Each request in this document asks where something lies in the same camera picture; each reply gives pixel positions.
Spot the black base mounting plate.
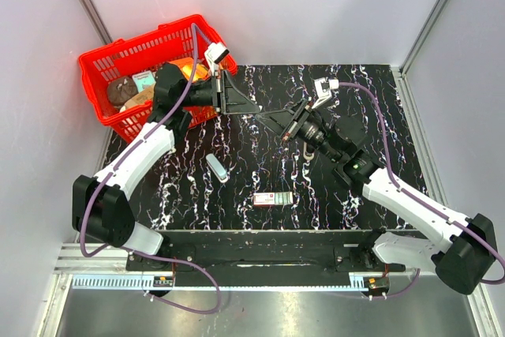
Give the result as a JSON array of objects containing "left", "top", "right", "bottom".
[{"left": 125, "top": 229, "right": 406, "bottom": 289}]

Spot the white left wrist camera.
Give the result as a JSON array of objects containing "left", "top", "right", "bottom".
[{"left": 204, "top": 43, "right": 229, "bottom": 77}]

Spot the brown round bun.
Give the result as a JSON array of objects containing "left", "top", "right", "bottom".
[{"left": 107, "top": 76, "right": 138, "bottom": 108}]

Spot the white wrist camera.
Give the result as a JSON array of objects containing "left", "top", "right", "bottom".
[
  {"left": 312, "top": 77, "right": 339, "bottom": 109},
  {"left": 204, "top": 43, "right": 229, "bottom": 77}
]

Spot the yellow green striped sponge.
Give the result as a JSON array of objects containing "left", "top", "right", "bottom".
[{"left": 171, "top": 58, "right": 208, "bottom": 82}]

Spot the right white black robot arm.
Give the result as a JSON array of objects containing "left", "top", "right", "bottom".
[{"left": 256, "top": 101, "right": 497, "bottom": 295}]

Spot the white black large stapler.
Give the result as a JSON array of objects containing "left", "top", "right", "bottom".
[{"left": 303, "top": 144, "right": 314, "bottom": 161}]

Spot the light blue small stapler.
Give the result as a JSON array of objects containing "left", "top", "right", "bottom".
[{"left": 205, "top": 154, "right": 229, "bottom": 183}]

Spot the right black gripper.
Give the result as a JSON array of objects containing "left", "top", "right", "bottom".
[{"left": 254, "top": 98, "right": 342, "bottom": 163}]

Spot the red plastic shopping basket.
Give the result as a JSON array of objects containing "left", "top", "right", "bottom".
[{"left": 78, "top": 14, "right": 223, "bottom": 143}]

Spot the red staple box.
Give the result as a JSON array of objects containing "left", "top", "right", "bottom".
[{"left": 252, "top": 192, "right": 294, "bottom": 207}]

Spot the purple cable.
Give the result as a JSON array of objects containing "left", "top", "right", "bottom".
[
  {"left": 79, "top": 23, "right": 222, "bottom": 314},
  {"left": 338, "top": 82, "right": 505, "bottom": 301}
]

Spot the brown cardboard package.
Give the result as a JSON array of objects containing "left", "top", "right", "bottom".
[{"left": 120, "top": 85, "right": 155, "bottom": 112}]

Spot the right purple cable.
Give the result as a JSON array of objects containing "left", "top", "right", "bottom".
[{"left": 338, "top": 82, "right": 505, "bottom": 301}]

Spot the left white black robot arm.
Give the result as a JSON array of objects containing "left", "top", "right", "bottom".
[{"left": 72, "top": 63, "right": 260, "bottom": 271}]

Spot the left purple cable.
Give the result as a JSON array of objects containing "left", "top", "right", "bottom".
[{"left": 79, "top": 23, "right": 222, "bottom": 314}]

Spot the teal small box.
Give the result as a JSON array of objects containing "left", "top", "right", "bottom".
[{"left": 132, "top": 70, "right": 155, "bottom": 92}]

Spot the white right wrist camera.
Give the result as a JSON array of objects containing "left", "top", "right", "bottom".
[{"left": 312, "top": 77, "right": 339, "bottom": 109}]

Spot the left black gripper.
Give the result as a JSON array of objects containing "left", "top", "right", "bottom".
[{"left": 179, "top": 69, "right": 261, "bottom": 115}]

